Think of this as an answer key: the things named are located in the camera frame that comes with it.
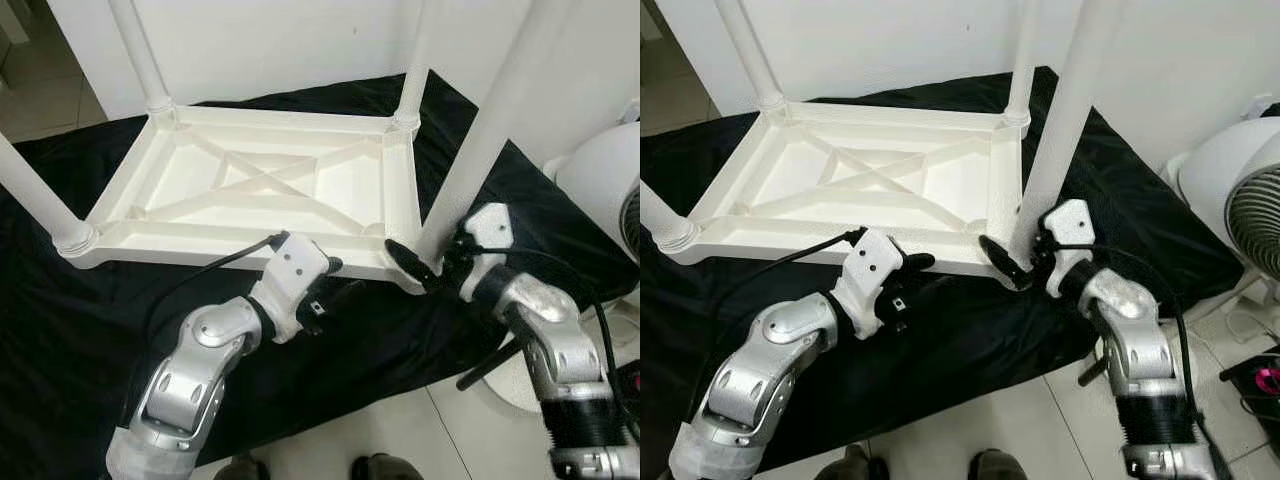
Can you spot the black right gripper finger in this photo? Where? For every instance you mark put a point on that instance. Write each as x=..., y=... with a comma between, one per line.
x=412, y=266
x=1003, y=262

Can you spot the grey left robot foot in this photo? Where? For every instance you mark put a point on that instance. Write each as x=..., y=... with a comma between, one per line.
x=243, y=468
x=850, y=465

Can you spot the grey right robot foot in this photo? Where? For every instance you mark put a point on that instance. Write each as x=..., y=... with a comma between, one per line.
x=998, y=467
x=388, y=468

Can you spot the black magenta hair dryer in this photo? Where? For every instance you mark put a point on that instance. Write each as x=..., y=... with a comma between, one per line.
x=1268, y=375
x=632, y=385

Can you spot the white plastic children tabletop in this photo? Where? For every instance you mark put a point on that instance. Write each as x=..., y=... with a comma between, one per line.
x=340, y=180
x=950, y=180

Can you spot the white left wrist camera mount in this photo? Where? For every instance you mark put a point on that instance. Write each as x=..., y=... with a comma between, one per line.
x=295, y=270
x=870, y=265

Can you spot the grey robot foot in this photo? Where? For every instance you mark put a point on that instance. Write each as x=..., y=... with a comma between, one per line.
x=998, y=467
x=850, y=465
x=388, y=468
x=243, y=468

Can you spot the black metal frame bar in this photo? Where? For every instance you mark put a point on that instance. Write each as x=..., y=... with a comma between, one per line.
x=1092, y=372
x=485, y=368

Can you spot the black cloth table cover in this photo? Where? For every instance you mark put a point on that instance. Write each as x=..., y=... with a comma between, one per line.
x=1150, y=200
x=560, y=230

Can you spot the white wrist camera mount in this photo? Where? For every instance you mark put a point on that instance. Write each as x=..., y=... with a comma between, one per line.
x=490, y=225
x=870, y=265
x=1070, y=220
x=295, y=270

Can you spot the white wall socket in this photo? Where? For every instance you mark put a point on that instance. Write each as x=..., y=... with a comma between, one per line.
x=1267, y=105

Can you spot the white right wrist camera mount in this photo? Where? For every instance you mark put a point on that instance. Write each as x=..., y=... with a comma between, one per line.
x=1070, y=220
x=490, y=225

